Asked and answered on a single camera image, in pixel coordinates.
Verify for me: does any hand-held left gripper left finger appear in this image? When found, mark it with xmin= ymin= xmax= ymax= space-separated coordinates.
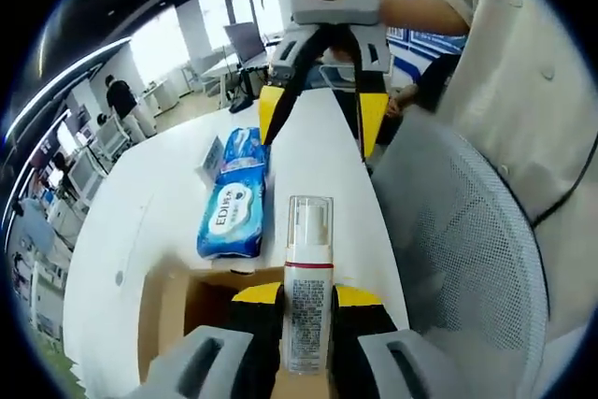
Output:
xmin=124 ymin=281 xmax=287 ymax=399

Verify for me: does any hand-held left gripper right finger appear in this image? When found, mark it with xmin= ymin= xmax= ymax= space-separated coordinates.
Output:
xmin=328 ymin=283 xmax=469 ymax=399

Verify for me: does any white pump bottle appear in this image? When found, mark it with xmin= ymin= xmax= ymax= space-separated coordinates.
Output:
xmin=281 ymin=194 xmax=337 ymax=376

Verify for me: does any brown cardboard shoe box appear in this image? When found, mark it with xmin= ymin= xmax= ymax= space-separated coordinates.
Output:
xmin=136 ymin=262 xmax=340 ymax=399

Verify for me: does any blue floral soft pack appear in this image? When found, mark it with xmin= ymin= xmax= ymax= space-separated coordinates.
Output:
xmin=218 ymin=126 xmax=273 ymax=177

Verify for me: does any blue white wet wipes pack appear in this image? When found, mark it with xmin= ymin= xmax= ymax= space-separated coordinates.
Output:
xmin=194 ymin=173 xmax=268 ymax=261

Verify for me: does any person's right hand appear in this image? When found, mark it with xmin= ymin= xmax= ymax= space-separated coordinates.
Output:
xmin=328 ymin=37 xmax=356 ymax=64

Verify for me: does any black desk monitor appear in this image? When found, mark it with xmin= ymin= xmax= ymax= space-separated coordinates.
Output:
xmin=222 ymin=21 xmax=268 ymax=67

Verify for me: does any small white packet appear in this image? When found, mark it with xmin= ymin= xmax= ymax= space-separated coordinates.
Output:
xmin=193 ymin=135 xmax=226 ymax=181

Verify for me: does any grey mesh office chair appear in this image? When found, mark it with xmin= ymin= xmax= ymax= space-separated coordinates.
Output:
xmin=371 ymin=121 xmax=550 ymax=399

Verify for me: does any person in beige shirt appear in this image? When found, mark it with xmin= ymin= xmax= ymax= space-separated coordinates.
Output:
xmin=438 ymin=0 xmax=598 ymax=349

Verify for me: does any white office chair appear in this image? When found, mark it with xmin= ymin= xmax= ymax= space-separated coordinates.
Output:
xmin=66 ymin=154 xmax=103 ymax=195
xmin=99 ymin=117 xmax=131 ymax=158

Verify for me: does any white table cable cover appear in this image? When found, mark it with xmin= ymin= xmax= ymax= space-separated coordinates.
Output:
xmin=111 ymin=188 xmax=158 ymax=288

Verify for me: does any black cable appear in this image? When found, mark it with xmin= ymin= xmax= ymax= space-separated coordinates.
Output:
xmin=531 ymin=135 xmax=598 ymax=227

